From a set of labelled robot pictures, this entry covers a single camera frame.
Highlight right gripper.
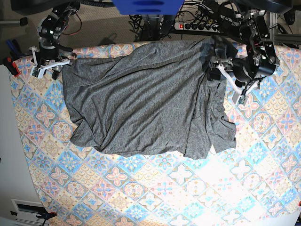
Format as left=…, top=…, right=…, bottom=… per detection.
left=29, top=45, right=77, bottom=80

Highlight grey t-shirt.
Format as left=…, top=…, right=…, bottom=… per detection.
left=62, top=37, right=236, bottom=159

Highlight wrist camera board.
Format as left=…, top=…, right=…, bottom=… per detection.
left=31, top=67, right=45, bottom=79
left=232, top=92, right=247, bottom=106

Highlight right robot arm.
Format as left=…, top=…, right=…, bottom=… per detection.
left=29, top=2, right=80, bottom=80

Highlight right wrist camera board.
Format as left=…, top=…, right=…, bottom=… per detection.
left=31, top=67, right=45, bottom=79

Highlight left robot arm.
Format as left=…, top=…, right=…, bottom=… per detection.
left=207, top=0, right=293, bottom=105

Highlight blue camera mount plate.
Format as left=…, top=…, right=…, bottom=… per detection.
left=112, top=0, right=184, bottom=15

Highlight white tray lower left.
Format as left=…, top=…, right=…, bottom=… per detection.
left=10, top=199, right=46, bottom=224

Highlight white power strip red switch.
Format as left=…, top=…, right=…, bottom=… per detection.
left=174, top=22, right=219, bottom=32

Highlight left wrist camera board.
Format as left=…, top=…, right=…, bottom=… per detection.
left=232, top=92, right=247, bottom=106

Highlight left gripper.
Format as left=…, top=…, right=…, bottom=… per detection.
left=209, top=56, right=261, bottom=99

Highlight black orange clamp lower left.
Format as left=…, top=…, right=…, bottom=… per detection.
left=36, top=212, right=57, bottom=226

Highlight red black clamp upper left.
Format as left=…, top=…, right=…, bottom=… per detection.
left=2, top=57, right=20, bottom=77

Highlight patterned tile tablecloth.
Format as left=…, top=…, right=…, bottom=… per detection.
left=9, top=46, right=301, bottom=226

